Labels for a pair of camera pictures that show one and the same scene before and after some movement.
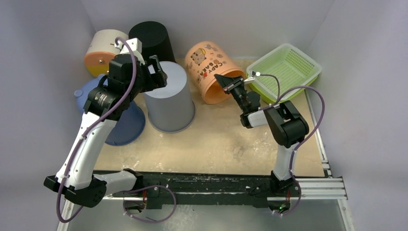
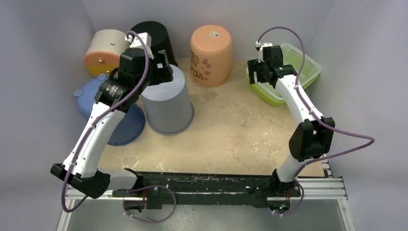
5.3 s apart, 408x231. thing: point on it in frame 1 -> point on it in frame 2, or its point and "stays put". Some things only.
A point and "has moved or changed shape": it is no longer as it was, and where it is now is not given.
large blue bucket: (132, 124) stays put
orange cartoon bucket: (203, 60) has moved or changed shape
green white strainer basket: (284, 73) stays put
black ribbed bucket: (155, 41) stays put
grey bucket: (171, 108) stays put
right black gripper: (233, 85) -> (257, 74)
